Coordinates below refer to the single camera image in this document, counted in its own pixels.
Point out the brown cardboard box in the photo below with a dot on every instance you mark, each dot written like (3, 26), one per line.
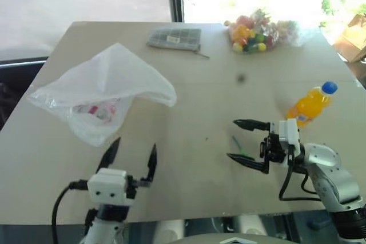
(353, 41)

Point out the orange juice bottle blue cap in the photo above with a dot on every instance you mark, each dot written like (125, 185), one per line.
(310, 105)

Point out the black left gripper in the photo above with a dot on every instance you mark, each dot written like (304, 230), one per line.
(131, 187)

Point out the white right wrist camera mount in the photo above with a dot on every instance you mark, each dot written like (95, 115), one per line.
(289, 133)

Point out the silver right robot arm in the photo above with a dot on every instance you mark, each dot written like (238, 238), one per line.
(331, 175)

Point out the grey compartment box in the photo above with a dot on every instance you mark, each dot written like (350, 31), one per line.
(174, 37)

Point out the clear bag of colourful toys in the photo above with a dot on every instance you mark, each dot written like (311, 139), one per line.
(257, 34)

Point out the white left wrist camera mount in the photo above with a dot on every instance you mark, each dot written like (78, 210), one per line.
(107, 187)

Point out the pink white packet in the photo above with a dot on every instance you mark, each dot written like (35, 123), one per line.
(95, 110)

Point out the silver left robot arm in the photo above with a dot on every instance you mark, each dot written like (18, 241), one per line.
(100, 231)

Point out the white translucent plastic bag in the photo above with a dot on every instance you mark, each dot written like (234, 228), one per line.
(108, 84)

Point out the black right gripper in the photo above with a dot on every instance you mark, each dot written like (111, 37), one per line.
(273, 148)

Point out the white rounded robot leg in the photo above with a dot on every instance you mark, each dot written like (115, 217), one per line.
(171, 230)
(250, 227)

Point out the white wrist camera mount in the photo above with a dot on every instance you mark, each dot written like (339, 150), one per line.
(289, 133)
(107, 187)

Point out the small green plastic strip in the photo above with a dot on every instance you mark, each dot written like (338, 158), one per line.
(238, 145)

